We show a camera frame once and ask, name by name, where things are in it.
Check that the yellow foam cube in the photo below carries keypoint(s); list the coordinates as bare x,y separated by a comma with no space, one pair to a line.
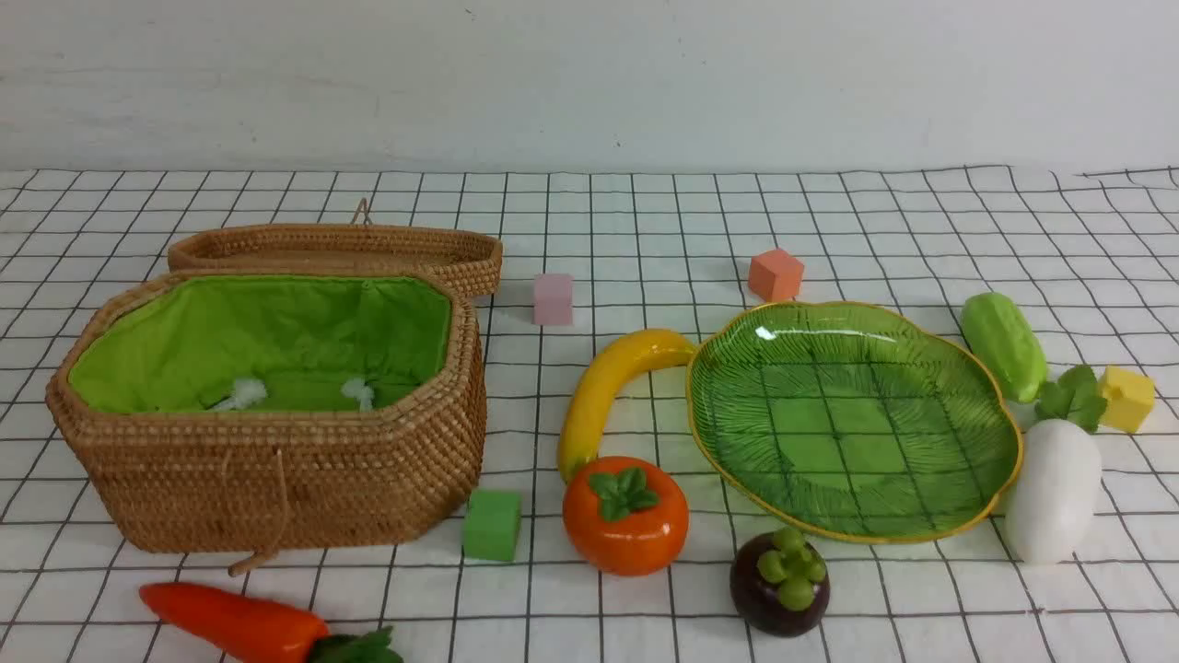
1129,397

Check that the white toy radish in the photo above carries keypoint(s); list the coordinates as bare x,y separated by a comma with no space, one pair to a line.
1053,500

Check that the white checkered tablecloth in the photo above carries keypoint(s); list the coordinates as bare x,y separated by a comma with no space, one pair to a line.
1090,259

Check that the woven rattan basket lid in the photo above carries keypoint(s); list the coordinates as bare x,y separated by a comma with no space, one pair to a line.
469,262

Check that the orange toy carrot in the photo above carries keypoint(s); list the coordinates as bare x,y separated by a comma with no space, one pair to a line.
260,630

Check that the green toy cucumber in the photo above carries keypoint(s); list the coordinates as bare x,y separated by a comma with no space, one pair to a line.
1000,336

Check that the orange foam cube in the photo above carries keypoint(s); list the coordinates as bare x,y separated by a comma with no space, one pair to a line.
775,275

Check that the orange toy persimmon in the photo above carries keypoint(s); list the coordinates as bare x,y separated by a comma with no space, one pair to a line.
626,516

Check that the purple toy mangosteen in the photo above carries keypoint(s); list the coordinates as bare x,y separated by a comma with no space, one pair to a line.
780,584

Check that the woven rattan basket green lining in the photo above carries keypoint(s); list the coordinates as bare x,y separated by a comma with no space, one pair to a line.
261,410

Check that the yellow toy banana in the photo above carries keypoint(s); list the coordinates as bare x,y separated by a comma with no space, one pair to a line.
620,362

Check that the green foam cube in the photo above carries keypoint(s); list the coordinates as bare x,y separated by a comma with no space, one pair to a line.
491,526

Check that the green leaf-shaped glass plate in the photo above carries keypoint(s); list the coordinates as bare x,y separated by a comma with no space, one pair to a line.
852,423

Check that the pink foam cube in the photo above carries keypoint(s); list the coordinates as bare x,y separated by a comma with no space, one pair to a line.
553,299

